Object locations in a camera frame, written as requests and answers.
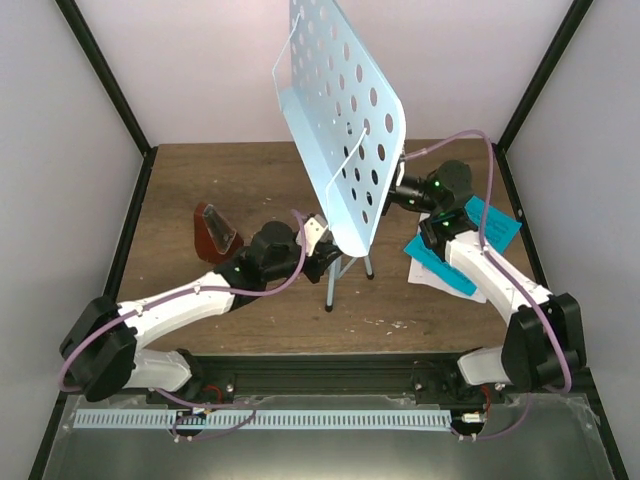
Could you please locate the light blue music stand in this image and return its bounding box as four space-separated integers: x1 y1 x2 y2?
271 0 407 313

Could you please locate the clear plastic metronome cover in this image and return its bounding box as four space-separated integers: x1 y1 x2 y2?
202 204 237 254

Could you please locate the red-brown metronome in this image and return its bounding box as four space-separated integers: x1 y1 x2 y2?
193 202 244 265

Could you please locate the blue sheet music page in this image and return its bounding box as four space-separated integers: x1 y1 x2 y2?
433 196 521 299

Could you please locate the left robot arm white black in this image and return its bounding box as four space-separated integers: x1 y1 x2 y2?
60 217 341 404

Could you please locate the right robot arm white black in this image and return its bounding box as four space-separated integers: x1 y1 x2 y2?
384 160 586 403

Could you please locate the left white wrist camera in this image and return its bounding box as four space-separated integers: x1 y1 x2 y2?
296 214 329 257

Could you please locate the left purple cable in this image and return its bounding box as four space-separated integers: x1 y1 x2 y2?
59 208 309 401

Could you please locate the black aluminium frame rail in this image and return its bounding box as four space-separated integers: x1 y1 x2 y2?
59 348 564 408

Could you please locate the light blue slotted cable duct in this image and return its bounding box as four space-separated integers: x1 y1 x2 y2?
72 409 452 431

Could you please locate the black right corner post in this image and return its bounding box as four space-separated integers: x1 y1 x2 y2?
495 0 596 151

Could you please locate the black frame corner post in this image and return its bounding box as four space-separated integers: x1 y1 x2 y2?
53 0 153 157

